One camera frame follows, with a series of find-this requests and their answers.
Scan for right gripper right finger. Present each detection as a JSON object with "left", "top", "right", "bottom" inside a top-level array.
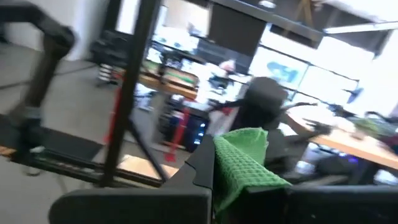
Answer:
[{"left": 217, "top": 185, "right": 398, "bottom": 224}]

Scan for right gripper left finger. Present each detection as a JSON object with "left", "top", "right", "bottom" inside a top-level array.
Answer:
[{"left": 48, "top": 134, "right": 216, "bottom": 224}]

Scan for green elastic bandage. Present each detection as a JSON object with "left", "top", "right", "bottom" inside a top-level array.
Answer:
[{"left": 213, "top": 127, "right": 292, "bottom": 216}]

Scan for small potted plant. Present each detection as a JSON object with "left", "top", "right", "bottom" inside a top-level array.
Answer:
[{"left": 353, "top": 117, "right": 382, "bottom": 139}]

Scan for computer tower with lights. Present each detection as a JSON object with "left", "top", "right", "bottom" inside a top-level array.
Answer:
[{"left": 157, "top": 101, "right": 210, "bottom": 154}]

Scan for black platform with hazard stripes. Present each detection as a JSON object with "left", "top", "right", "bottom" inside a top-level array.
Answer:
[{"left": 0, "top": 113, "right": 103, "bottom": 162}]

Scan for cluttered wooden desk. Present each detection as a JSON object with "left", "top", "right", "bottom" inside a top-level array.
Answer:
[{"left": 138, "top": 60, "right": 200, "bottom": 101}]

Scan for person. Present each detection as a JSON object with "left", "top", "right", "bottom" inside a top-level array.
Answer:
[{"left": 206, "top": 76, "right": 332, "bottom": 175}]

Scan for person's leg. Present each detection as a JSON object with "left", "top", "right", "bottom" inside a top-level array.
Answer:
[{"left": 0, "top": 0, "right": 76, "bottom": 164}]

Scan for black monitor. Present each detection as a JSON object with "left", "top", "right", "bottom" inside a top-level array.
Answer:
[{"left": 207, "top": 2, "right": 268, "bottom": 57}]

